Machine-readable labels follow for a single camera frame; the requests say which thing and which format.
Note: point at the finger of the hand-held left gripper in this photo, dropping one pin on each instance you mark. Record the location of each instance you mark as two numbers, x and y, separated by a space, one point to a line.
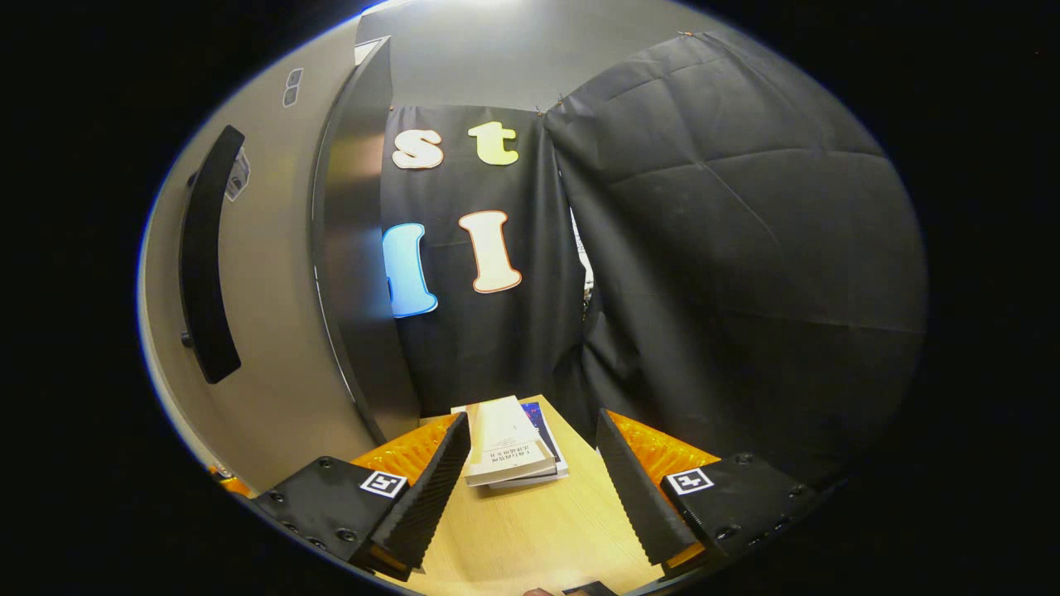
230 483

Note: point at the white cabinet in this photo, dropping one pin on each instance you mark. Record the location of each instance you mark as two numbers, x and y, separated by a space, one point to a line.
364 273

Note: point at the black backdrop cloth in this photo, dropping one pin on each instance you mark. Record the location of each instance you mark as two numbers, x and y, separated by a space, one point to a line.
513 348
745 290

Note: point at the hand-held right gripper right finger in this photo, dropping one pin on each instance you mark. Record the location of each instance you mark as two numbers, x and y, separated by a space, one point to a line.
642 505

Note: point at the white cabinet door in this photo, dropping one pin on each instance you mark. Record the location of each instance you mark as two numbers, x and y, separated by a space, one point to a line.
265 331

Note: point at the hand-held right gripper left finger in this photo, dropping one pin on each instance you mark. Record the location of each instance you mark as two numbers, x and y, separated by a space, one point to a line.
431 505

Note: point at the blue book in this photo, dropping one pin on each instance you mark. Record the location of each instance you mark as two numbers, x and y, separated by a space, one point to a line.
548 434

